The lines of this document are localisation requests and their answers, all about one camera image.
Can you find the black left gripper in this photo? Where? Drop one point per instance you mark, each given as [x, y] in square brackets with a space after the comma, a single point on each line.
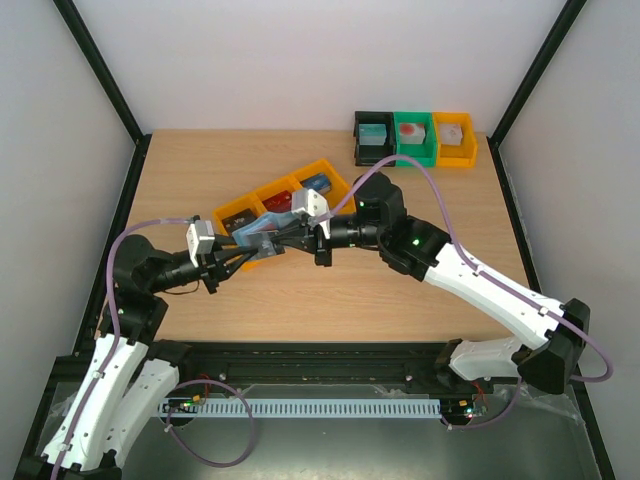
[215, 262]

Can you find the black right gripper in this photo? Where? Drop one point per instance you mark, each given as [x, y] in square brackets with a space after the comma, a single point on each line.
[322, 241]

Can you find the grey VIP credit card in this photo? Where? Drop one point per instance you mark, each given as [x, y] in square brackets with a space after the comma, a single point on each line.
[266, 249]

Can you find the blue card holder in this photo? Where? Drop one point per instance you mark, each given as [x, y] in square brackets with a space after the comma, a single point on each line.
[267, 225]

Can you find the blue credit card stack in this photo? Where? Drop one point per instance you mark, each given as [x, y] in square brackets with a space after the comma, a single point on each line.
[319, 182]

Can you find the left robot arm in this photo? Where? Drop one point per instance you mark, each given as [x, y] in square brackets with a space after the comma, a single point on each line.
[107, 415]

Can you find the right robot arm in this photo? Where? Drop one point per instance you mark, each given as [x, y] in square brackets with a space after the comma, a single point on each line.
[547, 336]

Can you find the black credit card stack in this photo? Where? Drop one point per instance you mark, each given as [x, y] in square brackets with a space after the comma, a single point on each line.
[237, 221]

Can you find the red credit card stack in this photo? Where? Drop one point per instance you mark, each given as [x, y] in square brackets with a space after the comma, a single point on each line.
[278, 203]

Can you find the yellow bin with red cards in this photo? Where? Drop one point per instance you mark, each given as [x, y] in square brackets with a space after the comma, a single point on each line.
[289, 183]

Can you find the yellow bin with blue cards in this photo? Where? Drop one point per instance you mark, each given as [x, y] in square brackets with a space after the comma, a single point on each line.
[340, 187]

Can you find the teal card deck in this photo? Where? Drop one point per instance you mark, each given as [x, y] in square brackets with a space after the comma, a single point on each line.
[372, 134]

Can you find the grey card deck in green bin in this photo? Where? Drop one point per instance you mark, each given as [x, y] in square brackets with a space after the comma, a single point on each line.
[411, 133]

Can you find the black storage bin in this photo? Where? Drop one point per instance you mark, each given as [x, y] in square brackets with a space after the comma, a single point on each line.
[369, 155]

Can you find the green storage bin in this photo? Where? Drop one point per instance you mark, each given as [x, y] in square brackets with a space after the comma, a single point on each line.
[425, 153]

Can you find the orange storage bin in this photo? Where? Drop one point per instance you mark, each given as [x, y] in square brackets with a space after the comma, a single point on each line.
[463, 156]

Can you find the grey deck in orange bin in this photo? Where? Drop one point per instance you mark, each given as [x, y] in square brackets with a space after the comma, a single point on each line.
[450, 134]

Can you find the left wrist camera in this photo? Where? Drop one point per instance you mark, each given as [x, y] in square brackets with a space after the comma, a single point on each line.
[200, 238]

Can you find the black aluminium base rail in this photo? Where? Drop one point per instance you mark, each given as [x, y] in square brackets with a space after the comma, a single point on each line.
[414, 368]

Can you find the light blue cable duct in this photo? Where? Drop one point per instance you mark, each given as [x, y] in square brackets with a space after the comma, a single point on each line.
[305, 408]

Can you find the black frame post left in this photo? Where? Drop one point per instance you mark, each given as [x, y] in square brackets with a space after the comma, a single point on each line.
[82, 36]

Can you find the black frame post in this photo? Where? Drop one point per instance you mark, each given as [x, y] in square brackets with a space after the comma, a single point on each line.
[82, 36]
[562, 25]

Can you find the black frame post right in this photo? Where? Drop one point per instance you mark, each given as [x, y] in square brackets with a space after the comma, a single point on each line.
[562, 25]

